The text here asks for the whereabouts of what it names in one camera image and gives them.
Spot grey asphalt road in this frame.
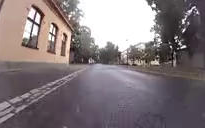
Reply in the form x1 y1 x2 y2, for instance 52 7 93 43
0 63 205 128

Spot row of trees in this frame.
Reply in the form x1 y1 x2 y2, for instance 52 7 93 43
56 0 121 65

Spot distant pale building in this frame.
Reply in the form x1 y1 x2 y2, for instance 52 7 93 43
120 41 161 66

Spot grass verge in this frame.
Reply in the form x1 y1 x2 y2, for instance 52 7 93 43
129 63 205 83

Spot cobblestone kerb strip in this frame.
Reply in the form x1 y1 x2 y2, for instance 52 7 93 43
0 66 90 126

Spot grey asphalt sidewalk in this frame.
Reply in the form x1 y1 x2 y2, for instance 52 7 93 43
0 63 88 108

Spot large dark trees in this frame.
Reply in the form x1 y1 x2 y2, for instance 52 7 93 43
145 0 205 70

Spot beige building with arched windows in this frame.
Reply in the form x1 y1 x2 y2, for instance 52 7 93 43
0 0 75 71

